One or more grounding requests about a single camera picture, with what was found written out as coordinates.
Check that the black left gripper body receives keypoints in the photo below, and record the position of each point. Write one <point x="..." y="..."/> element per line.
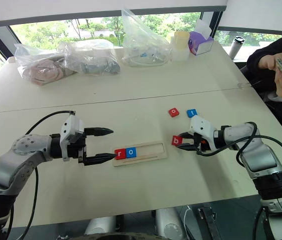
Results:
<point x="74" y="150"/>

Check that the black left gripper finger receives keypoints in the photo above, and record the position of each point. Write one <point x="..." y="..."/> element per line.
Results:
<point x="98" y="131"/>
<point x="100" y="158"/>

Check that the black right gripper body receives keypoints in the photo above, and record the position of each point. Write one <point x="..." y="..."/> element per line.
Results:
<point x="205" y="145"/>

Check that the red letter b block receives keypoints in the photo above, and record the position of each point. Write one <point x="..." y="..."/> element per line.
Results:
<point x="177" y="140"/>

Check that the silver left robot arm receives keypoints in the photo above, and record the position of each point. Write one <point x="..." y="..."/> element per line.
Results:
<point x="13" y="162"/>

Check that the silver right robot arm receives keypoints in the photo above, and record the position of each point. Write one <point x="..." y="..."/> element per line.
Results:
<point x="260" y="155"/>

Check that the red letter r block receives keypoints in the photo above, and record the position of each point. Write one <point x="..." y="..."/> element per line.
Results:
<point x="120" y="154"/>

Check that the blue letter t block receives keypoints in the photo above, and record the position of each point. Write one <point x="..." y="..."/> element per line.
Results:
<point x="192" y="113"/>

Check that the red letter o block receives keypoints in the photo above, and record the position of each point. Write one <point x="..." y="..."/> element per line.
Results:
<point x="174" y="112"/>

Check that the blue letter o block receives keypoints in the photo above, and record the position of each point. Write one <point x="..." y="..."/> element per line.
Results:
<point x="131" y="152"/>

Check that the wooden letter tray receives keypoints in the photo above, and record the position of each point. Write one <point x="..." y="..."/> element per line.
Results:
<point x="153" y="151"/>

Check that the white rounded robot leg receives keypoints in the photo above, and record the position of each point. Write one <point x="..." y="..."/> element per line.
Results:
<point x="100" y="225"/>
<point x="169" y="222"/>

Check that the person's right hand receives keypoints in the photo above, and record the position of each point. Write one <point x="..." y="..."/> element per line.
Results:
<point x="273" y="61"/>

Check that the plastic bag with grey contents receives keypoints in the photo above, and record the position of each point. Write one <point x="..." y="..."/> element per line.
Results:
<point x="93" y="58"/>

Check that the white translucent container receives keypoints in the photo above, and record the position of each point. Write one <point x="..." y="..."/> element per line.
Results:
<point x="180" y="53"/>

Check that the plastic bag with pink contents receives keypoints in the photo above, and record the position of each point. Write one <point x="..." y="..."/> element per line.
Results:
<point x="43" y="68"/>

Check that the purple tissue box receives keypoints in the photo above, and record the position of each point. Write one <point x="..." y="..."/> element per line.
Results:
<point x="200" y="43"/>

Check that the cream plastic cup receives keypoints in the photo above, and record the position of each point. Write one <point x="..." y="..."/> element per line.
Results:
<point x="182" y="39"/>

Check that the silver tumbler with black lid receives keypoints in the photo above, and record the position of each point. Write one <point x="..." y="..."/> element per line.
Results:
<point x="236" y="48"/>

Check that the tall clear plastic bag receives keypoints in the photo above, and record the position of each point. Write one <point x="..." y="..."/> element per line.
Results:
<point x="143" y="42"/>

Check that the person holding phone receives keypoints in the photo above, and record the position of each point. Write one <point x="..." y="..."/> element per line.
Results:
<point x="275" y="40"/>

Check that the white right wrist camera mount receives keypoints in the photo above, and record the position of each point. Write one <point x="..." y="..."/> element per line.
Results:
<point x="201" y="127"/>

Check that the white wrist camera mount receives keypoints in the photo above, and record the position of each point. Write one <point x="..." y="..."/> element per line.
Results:
<point x="201" y="127"/>
<point x="71" y="128"/>

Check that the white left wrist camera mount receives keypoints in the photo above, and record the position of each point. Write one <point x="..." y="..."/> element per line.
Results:
<point x="71" y="128"/>

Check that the dark window frame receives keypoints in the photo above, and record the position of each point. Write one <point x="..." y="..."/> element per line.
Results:
<point x="105" y="16"/>

